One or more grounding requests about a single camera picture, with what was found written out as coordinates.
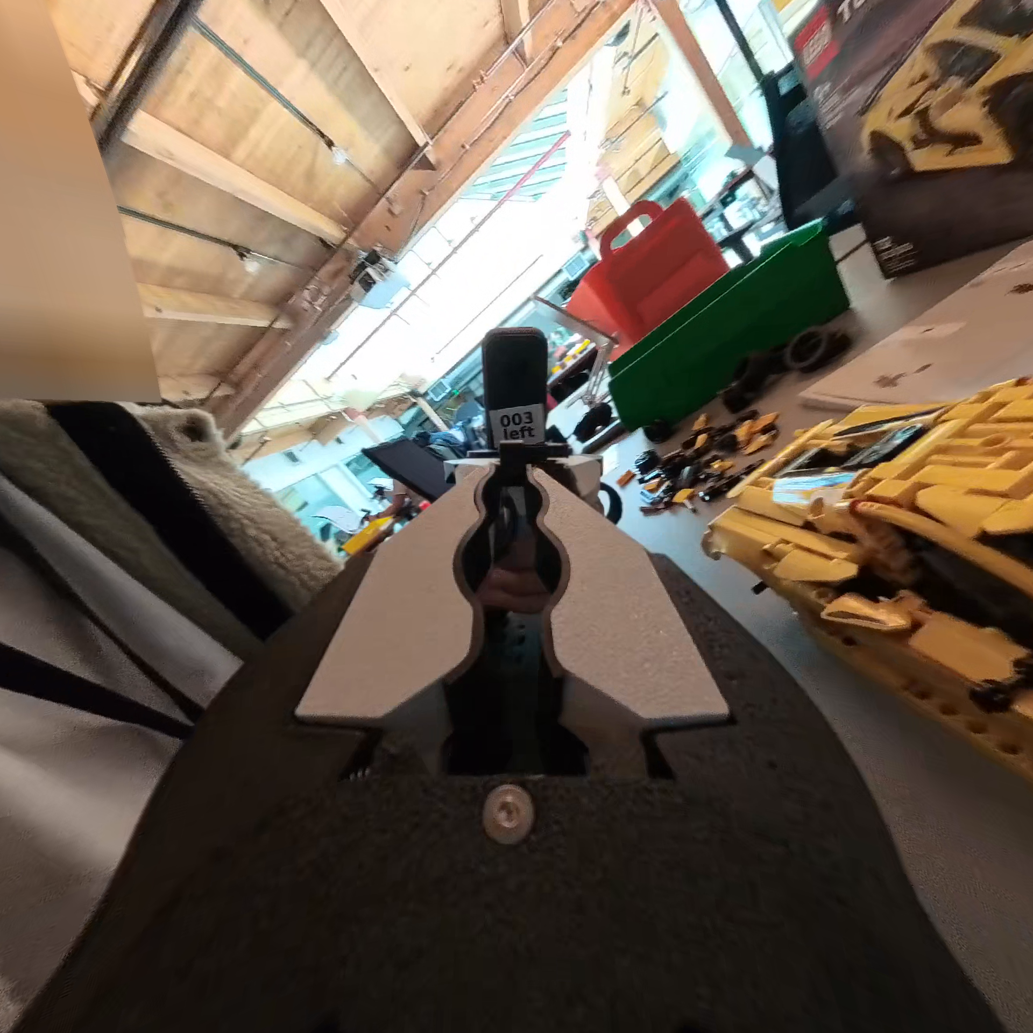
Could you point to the person's left hand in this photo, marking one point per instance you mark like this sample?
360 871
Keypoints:
516 581

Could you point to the pile of small brick pieces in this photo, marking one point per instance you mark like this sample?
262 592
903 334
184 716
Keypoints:
710 460

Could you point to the person's white garment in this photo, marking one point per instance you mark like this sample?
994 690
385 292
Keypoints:
73 767

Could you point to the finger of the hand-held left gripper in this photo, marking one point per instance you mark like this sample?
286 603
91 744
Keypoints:
461 472
583 480

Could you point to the metal frame stand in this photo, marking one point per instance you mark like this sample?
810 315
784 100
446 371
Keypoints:
593 355

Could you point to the yellow brick car model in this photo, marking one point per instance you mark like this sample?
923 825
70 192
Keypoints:
912 516

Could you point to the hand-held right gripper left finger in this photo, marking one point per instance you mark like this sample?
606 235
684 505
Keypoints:
387 629

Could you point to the green cardboard tray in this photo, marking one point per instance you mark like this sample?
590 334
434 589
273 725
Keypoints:
726 347

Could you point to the red paper bag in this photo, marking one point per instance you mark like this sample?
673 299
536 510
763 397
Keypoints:
646 282

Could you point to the grey desk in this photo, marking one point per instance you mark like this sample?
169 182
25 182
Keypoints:
847 847

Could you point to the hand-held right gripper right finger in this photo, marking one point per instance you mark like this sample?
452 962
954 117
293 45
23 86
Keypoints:
637 629

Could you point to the car model set box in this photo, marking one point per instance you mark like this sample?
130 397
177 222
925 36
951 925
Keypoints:
928 121

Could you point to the open instruction booklet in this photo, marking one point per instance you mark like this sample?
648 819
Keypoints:
928 339

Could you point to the person's fleece jacket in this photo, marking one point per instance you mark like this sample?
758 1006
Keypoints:
242 516

